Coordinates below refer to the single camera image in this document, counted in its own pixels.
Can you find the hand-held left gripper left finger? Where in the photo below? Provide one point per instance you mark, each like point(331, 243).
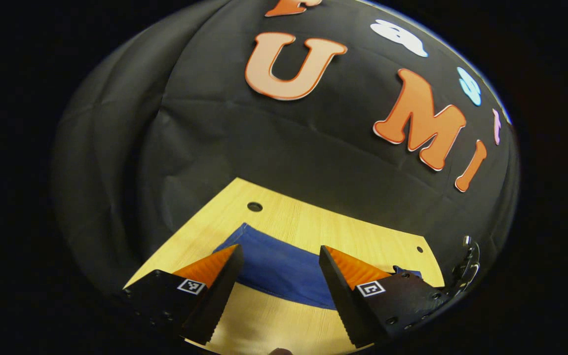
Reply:
point(219, 296)

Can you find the black backdrop cloth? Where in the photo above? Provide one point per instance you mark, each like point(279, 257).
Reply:
point(313, 148)

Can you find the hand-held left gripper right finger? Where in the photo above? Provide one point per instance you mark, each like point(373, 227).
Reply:
point(340, 296)

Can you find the blue denim jeans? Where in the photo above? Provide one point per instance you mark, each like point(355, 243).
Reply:
point(284, 271)

